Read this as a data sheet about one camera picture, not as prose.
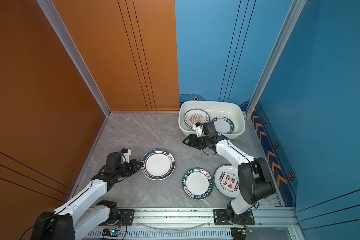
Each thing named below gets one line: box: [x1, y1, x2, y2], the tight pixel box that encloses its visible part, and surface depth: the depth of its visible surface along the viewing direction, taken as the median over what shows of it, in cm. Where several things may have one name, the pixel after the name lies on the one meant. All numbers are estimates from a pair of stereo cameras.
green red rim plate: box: [141, 148, 176, 181], surface depth 90 cm
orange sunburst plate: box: [183, 108, 210, 128], surface depth 114 cm
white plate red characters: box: [213, 164, 240, 199], surface depth 86 cm
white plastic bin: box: [179, 100, 246, 139], surface depth 118 cm
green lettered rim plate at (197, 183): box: [182, 167, 214, 200], surface depth 85 cm
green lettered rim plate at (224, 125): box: [212, 116, 235, 134], surface depth 114 cm
